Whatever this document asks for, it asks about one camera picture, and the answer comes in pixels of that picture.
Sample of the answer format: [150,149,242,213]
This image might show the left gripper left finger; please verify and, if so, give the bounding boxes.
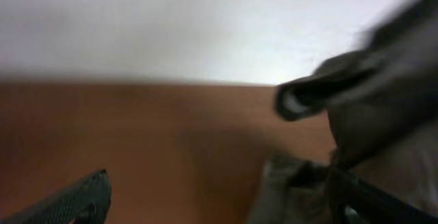
[1,169,112,224]

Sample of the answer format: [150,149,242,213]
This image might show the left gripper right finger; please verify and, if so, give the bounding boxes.
[326,167,437,224]

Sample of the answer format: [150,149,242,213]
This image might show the grey shorts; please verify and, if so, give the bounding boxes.
[246,0,437,223]

